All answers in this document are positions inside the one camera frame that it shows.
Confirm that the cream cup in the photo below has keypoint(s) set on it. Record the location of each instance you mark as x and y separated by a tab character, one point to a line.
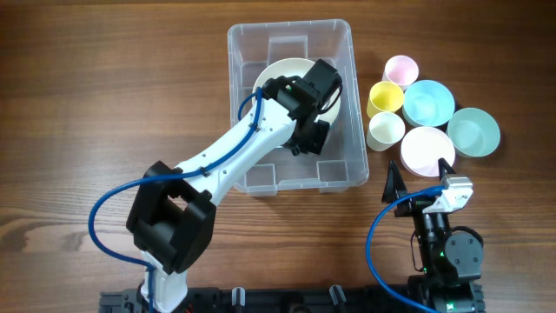
384	130

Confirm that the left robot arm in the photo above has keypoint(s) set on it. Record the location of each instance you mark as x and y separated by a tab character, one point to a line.
173	215

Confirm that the light blue small bowl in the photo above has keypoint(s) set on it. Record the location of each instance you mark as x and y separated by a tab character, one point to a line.
428	103

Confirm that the pink cup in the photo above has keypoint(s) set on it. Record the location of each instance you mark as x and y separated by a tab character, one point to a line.
401	70

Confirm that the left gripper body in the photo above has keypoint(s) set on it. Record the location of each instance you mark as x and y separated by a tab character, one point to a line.
314	136

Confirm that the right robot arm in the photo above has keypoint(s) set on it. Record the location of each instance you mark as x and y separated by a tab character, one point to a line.
451	256

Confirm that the green small bowl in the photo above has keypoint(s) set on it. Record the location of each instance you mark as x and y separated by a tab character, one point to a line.
474	132

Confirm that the cream large bowl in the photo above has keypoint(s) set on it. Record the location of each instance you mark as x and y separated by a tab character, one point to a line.
295	67

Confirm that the clear plastic storage container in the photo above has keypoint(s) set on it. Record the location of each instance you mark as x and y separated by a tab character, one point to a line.
342	164

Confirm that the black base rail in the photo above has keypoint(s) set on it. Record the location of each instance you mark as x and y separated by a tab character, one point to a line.
369	299

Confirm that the yellow cup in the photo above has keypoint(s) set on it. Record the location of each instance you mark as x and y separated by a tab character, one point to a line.
384	96

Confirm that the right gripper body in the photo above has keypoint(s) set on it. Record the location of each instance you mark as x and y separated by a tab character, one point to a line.
414	206

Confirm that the pink small bowl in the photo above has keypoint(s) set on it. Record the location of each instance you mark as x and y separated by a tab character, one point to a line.
421	149

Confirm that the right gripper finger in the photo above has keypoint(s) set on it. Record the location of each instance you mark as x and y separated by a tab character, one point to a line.
444	168
395	187

